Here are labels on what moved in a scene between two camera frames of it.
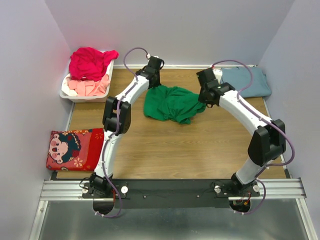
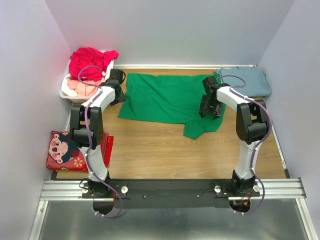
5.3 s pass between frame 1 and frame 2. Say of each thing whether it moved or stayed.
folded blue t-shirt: stayed
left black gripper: moved
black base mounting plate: stayed
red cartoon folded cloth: stayed
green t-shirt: moved
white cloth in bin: stayed
